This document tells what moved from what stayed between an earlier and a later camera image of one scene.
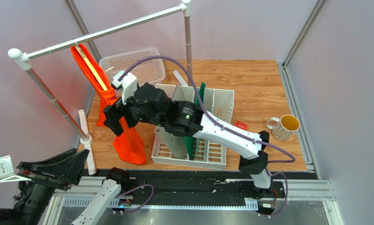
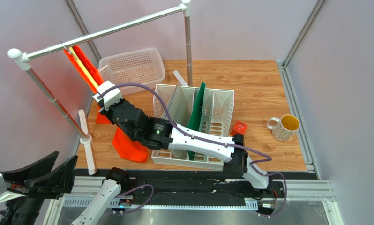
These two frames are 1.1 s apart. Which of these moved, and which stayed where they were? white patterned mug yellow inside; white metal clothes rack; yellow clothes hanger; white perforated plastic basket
Moved: yellow clothes hanger
Stayed: white metal clothes rack; white perforated plastic basket; white patterned mug yellow inside
